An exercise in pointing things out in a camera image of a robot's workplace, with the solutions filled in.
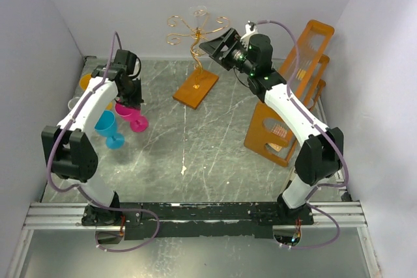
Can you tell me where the orange wooden shelf rack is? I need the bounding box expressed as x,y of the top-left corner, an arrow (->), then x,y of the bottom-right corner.
244,20 -> 334,167

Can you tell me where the clear wine glass back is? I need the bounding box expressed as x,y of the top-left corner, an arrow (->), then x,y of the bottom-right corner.
189,5 -> 210,29

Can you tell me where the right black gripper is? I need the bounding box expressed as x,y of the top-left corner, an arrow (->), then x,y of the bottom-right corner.
199,28 -> 255,76

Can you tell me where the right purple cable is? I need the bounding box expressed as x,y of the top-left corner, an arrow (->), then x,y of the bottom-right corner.
247,19 -> 351,250

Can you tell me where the gold wire glass rack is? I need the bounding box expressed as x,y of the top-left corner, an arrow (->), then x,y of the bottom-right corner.
165,9 -> 230,71

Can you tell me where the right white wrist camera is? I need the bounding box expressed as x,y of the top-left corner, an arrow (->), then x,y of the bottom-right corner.
240,21 -> 258,45

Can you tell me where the yellow plastic wine glass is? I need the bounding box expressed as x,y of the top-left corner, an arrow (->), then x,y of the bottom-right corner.
79,74 -> 92,91

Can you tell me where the yellow object on shelf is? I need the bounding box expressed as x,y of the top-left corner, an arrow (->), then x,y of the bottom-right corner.
296,69 -> 306,80

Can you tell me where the blue plastic wine glass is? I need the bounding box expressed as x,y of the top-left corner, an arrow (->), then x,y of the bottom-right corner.
94,110 -> 124,150

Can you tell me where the aluminium extrusion rail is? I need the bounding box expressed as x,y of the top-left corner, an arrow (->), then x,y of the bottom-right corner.
23,202 -> 367,230

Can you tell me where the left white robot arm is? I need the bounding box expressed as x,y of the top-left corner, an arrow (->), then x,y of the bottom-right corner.
41,49 -> 144,226

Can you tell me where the wooden rack base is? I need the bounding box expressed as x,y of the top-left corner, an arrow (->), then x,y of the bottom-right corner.
173,70 -> 219,109

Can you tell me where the clear wine glass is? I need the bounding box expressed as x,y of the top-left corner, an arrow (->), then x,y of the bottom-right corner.
189,5 -> 210,29
67,97 -> 80,111

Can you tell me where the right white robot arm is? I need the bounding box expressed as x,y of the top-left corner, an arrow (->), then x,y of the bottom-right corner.
199,29 -> 346,225

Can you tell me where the pink plastic wine glass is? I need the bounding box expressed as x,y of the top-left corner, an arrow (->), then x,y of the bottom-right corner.
115,103 -> 149,133

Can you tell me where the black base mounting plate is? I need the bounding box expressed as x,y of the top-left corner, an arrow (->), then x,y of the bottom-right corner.
81,201 -> 315,243

